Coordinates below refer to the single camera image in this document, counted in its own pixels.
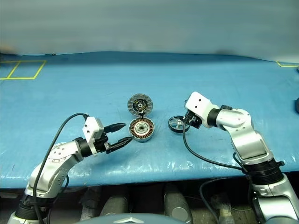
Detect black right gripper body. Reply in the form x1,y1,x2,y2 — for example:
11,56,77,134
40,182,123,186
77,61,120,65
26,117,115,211
183,109,202,129

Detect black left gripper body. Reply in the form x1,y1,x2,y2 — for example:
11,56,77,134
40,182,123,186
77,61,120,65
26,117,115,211
94,133,112,154

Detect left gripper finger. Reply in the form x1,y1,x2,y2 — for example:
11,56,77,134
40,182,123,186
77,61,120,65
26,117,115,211
109,136,135,153
104,122,127,134

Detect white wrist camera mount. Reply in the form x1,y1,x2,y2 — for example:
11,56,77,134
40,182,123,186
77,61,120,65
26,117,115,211
82,116,105,156
185,91,220,129

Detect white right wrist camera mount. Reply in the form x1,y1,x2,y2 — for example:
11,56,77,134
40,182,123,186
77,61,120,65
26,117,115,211
185,91,220,129

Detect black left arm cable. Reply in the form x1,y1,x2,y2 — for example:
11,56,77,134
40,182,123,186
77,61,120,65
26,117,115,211
32,112,89,224

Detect grey robot torso with logo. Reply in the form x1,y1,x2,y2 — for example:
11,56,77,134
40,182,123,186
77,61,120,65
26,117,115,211
80,214,187,224

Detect blue plastic table cover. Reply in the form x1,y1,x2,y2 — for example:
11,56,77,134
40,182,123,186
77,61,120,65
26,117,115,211
0,51,299,189

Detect silver motor cover circuit board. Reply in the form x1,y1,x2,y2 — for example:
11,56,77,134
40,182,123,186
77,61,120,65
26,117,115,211
127,93,154,117

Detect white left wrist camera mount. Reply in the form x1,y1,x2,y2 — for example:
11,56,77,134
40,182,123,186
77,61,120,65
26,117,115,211
82,116,105,156

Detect black motor rotor wheel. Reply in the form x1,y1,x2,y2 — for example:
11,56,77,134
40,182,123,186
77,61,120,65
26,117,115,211
168,115,188,132

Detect silver motor base copper windings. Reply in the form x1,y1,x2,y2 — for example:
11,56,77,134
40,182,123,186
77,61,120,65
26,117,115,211
129,118,156,143

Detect grey rounded shape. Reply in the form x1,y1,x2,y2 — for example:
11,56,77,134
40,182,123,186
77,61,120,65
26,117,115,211
100,195,128,217
163,184,192,224

